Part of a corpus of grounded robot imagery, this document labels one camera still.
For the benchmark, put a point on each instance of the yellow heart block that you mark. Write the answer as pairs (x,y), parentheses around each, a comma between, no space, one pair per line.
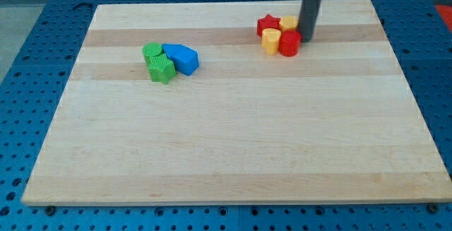
(270,40)

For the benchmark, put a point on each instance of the red star block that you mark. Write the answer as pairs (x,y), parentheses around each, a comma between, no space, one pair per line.
(267,22)

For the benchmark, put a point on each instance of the green star block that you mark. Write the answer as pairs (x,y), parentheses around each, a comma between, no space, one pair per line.
(161,69)

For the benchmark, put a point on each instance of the yellow hexagon block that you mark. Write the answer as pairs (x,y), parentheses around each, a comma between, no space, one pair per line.
(288,23)

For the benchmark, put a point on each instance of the red cylinder block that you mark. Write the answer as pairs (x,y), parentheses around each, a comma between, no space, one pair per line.
(289,43)

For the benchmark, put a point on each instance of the green cylinder block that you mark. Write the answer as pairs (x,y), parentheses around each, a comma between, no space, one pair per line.
(152,49)

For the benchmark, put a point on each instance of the light wooden board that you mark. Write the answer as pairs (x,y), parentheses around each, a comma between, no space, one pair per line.
(335,124)

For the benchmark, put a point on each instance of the blue pentagon block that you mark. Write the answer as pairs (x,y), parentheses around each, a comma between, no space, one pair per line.
(184,58)

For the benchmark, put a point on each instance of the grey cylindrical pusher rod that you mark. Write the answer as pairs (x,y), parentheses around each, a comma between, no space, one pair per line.
(308,18)

